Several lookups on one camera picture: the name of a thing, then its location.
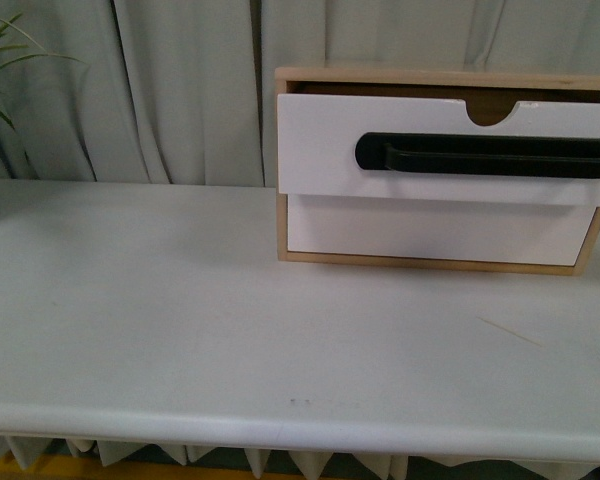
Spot black drawer handle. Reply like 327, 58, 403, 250
355, 132, 600, 179

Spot pale green curtain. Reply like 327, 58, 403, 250
0, 1, 600, 186

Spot wooden drawer cabinet frame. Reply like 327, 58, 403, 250
275, 66, 600, 275

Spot white drawer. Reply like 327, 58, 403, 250
277, 94, 600, 206
278, 194, 600, 272

